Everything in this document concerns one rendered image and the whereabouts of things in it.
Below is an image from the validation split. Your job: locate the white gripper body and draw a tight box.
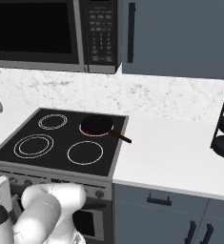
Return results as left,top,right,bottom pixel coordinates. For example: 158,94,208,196
0,175,13,213

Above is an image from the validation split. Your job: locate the black and grey stove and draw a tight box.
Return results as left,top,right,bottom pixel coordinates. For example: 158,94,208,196
0,107,130,244

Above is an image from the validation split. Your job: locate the oven door with window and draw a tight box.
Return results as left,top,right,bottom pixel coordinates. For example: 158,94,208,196
9,190,113,244

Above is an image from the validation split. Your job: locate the black frying pan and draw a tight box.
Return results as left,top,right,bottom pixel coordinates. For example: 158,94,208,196
79,113,132,145

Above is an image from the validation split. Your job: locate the blue-grey drawer front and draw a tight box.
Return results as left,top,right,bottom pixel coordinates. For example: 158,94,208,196
207,197,224,221
112,183,211,209

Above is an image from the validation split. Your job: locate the blue-grey base cupboard door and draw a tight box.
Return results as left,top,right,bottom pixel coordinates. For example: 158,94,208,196
199,209,224,244
112,200,203,244

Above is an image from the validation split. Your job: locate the microwave oven door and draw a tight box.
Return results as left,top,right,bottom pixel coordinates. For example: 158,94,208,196
0,0,87,72

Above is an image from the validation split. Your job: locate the black and steel microwave oven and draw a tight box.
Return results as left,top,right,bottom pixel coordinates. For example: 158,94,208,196
0,0,124,75

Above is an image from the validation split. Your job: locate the black drawer handle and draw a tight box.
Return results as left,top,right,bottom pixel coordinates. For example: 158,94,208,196
146,193,173,207

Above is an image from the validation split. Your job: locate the black base cupboard handle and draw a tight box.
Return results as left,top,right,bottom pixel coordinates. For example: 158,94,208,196
184,220,197,244
199,223,214,244

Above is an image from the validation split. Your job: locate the long black cupboard handle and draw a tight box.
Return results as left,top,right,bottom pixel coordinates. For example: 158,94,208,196
127,2,137,64

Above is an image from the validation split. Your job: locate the blue-grey wall cupboard door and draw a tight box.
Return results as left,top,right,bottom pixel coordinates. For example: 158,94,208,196
121,0,224,81

